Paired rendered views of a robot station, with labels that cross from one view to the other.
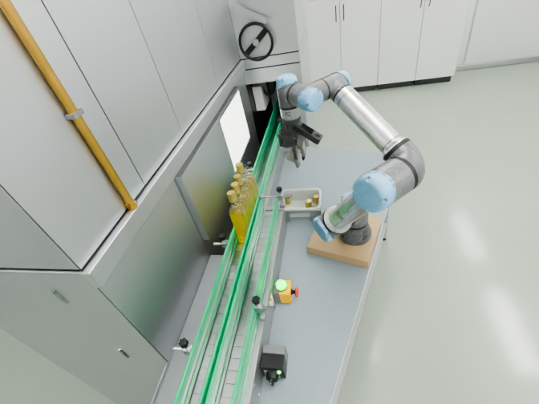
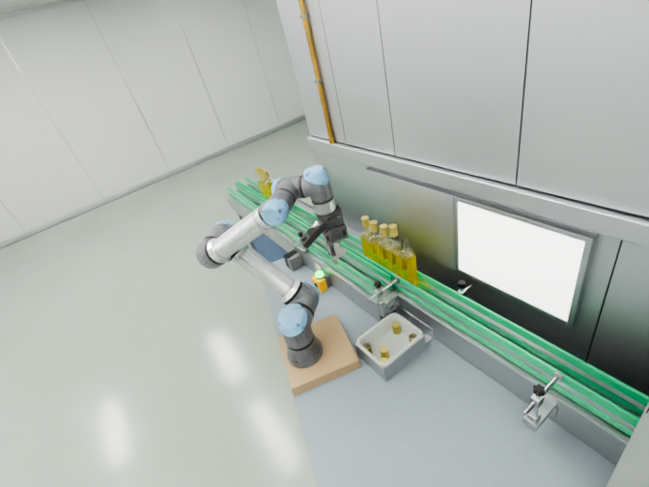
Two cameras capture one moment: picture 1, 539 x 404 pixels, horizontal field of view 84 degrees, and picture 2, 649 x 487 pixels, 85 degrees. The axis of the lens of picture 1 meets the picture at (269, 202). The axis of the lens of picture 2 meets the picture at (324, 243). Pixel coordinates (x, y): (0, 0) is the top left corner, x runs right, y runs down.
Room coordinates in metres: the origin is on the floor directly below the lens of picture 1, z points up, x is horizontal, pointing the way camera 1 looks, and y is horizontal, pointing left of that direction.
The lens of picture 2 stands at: (1.81, -0.92, 1.97)
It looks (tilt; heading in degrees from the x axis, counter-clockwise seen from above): 34 degrees down; 136
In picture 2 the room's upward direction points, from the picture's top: 16 degrees counter-clockwise
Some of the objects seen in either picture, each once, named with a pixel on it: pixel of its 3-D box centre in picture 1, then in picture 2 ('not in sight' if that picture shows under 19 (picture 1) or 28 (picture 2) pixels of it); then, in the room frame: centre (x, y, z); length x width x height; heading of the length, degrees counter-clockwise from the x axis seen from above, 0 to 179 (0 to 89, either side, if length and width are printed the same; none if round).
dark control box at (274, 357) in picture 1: (274, 361); (294, 260); (0.46, 0.11, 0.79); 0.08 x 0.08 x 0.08; 73
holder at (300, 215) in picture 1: (296, 205); (395, 341); (1.25, -0.14, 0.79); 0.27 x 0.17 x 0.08; 73
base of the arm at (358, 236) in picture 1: (354, 226); (302, 345); (0.94, -0.36, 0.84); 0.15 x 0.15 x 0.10
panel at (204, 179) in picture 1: (223, 151); (452, 232); (1.37, 0.17, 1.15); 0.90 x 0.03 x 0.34; 163
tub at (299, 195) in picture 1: (301, 204); (389, 344); (1.24, -0.17, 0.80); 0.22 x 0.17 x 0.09; 73
